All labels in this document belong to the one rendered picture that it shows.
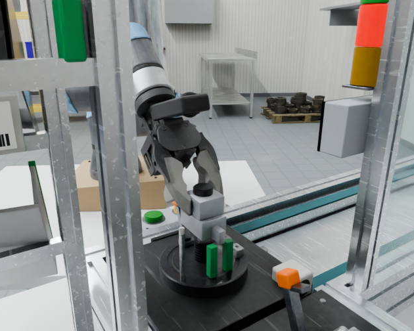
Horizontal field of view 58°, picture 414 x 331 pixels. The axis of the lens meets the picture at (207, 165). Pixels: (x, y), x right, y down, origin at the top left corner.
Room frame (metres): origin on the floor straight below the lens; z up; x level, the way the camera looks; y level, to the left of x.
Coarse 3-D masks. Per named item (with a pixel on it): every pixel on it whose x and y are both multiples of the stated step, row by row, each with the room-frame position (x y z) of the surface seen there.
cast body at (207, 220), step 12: (192, 192) 0.51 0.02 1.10; (204, 192) 0.49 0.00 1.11; (216, 192) 0.51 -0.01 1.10; (192, 204) 0.49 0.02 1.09; (204, 204) 0.48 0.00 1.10; (216, 204) 0.49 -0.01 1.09; (192, 216) 0.49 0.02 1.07; (204, 216) 0.48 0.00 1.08; (216, 216) 0.49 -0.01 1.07; (192, 228) 0.49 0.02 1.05; (204, 228) 0.47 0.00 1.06; (216, 228) 0.47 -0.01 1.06; (216, 240) 0.47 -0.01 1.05
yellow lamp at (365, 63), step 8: (360, 48) 0.50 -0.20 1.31; (368, 48) 0.49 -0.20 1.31; (376, 48) 0.49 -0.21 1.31; (360, 56) 0.50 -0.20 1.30; (368, 56) 0.49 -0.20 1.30; (376, 56) 0.49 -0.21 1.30; (352, 64) 0.52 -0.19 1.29; (360, 64) 0.50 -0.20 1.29; (368, 64) 0.49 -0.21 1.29; (376, 64) 0.49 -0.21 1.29; (352, 72) 0.51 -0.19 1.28; (360, 72) 0.50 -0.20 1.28; (368, 72) 0.49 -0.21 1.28; (376, 72) 0.49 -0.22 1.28; (352, 80) 0.51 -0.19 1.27; (360, 80) 0.50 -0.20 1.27; (368, 80) 0.49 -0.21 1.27; (376, 80) 0.49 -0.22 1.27
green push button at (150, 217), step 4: (148, 212) 0.70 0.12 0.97; (152, 212) 0.70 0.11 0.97; (156, 212) 0.70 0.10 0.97; (160, 212) 0.70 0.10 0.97; (144, 216) 0.69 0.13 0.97; (148, 216) 0.68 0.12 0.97; (152, 216) 0.68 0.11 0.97; (156, 216) 0.68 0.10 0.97; (160, 216) 0.69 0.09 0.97; (148, 220) 0.68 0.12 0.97; (152, 220) 0.67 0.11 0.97; (156, 220) 0.68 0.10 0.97; (160, 220) 0.68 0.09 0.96
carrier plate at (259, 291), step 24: (168, 240) 0.59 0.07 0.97; (240, 240) 0.59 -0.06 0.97; (264, 264) 0.52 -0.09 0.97; (168, 288) 0.46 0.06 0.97; (240, 288) 0.46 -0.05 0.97; (264, 288) 0.46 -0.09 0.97; (168, 312) 0.41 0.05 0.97; (192, 312) 0.41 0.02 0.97; (216, 312) 0.41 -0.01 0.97; (240, 312) 0.41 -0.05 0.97; (264, 312) 0.42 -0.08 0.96
